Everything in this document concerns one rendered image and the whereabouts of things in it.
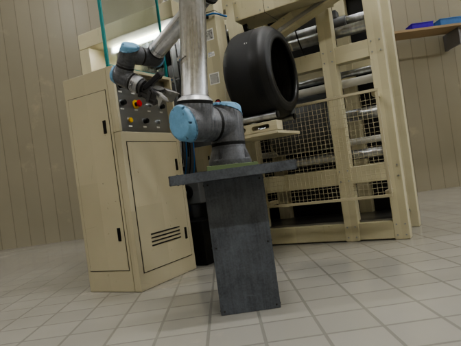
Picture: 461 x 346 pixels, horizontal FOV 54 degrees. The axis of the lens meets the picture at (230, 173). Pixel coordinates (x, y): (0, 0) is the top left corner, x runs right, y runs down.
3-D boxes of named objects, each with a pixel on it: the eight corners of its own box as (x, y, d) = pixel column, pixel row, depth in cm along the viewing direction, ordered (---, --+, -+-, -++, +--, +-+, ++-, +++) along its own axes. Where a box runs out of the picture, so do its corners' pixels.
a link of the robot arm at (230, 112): (252, 140, 199) (248, 101, 199) (223, 141, 187) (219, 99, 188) (228, 145, 210) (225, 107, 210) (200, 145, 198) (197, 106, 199)
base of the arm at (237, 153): (256, 161, 191) (254, 138, 192) (212, 165, 188) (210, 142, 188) (246, 164, 210) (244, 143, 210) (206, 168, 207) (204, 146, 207)
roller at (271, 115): (226, 127, 284) (226, 120, 284) (230, 128, 288) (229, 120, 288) (277, 117, 267) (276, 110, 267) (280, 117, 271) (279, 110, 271)
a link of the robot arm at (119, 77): (110, 63, 222) (105, 82, 227) (130, 73, 220) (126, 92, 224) (121, 62, 231) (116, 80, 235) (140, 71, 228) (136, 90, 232)
